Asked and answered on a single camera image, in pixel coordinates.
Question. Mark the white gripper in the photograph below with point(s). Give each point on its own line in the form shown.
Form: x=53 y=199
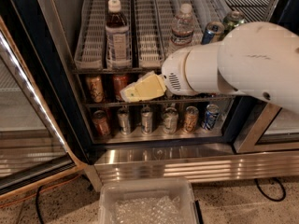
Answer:
x=173 y=71

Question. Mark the dark drink bottle white cap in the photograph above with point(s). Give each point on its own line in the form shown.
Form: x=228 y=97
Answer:
x=117 y=32

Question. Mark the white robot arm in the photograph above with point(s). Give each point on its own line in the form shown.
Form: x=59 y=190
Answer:
x=258 y=59

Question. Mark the orange can middle shelf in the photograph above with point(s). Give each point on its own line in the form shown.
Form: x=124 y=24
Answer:
x=120 y=81

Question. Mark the brown can bottom shelf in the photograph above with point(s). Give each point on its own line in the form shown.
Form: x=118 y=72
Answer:
x=190 y=119

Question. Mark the tan can middle shelf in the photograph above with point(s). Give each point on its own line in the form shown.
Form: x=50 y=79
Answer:
x=95 y=87

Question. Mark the copper can bottom shelf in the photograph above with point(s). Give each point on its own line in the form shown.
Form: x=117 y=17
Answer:
x=100 y=123

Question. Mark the blue can bottom shelf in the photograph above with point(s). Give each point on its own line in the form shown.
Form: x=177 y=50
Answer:
x=211 y=115

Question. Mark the clear water bottle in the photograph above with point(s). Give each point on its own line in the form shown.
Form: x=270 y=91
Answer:
x=182 y=29

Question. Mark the stainless steel fridge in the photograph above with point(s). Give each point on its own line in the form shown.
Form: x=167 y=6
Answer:
x=247 y=141

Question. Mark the open glass fridge door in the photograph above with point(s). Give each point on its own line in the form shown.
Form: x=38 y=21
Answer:
x=33 y=150

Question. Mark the silver can bottom centre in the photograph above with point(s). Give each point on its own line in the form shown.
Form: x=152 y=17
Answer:
x=146 y=120

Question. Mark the silver patterned can bottom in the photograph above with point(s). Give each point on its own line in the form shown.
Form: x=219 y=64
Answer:
x=170 y=120

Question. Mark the silver can bottom left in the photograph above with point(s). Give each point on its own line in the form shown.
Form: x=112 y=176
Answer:
x=124 y=120

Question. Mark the blue silver energy can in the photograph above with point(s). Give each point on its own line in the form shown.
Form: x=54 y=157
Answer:
x=213 y=32

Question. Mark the green can rear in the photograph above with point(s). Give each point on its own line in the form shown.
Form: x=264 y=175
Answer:
x=232 y=20

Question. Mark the clear plastic bin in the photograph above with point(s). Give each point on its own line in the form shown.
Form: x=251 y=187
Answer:
x=148 y=201

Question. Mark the top wire shelf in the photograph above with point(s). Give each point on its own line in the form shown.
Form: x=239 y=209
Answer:
x=150 y=22

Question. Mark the wire shelf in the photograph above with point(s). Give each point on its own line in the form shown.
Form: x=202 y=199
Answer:
x=175 y=99
x=150 y=22

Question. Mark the middle wire shelf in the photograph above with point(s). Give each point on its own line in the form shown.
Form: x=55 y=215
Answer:
x=175 y=99

